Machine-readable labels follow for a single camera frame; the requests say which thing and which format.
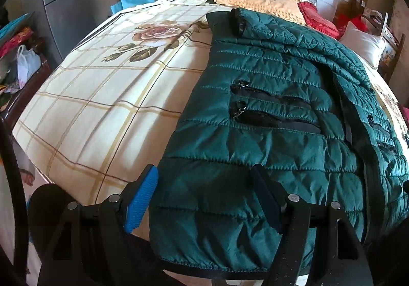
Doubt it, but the red cloth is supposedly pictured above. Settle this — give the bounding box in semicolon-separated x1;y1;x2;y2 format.
334;13;368;37

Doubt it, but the green quilted puffer jacket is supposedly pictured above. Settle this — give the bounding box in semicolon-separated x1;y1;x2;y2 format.
149;8;409;280

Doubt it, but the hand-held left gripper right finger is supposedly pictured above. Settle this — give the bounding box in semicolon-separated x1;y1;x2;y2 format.
251;165;375;286

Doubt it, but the dark wooden side table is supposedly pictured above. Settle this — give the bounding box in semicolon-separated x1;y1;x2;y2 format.
0;59;53;128

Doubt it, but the cream floral checked bed sheet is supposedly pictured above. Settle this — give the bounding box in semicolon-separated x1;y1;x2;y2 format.
13;0;409;286

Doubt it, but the colourful folded cloth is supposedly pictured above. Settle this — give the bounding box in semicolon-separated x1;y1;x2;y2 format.
0;27;35;57

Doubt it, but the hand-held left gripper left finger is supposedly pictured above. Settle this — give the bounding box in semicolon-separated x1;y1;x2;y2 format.
38;164;160;286

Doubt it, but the red ruffled round pillow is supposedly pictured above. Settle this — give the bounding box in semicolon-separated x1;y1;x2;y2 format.
298;1;341;39

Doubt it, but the blue cloth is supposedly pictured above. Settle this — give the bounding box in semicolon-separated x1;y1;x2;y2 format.
110;0;157;15

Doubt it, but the white pillow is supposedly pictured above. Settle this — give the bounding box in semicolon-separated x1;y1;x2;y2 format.
339;21;387;70

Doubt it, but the white plastic bag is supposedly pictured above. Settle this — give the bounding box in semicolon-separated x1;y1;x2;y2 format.
17;45;42;82

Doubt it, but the black cable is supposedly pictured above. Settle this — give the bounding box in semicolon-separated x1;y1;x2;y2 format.
0;120;30;286

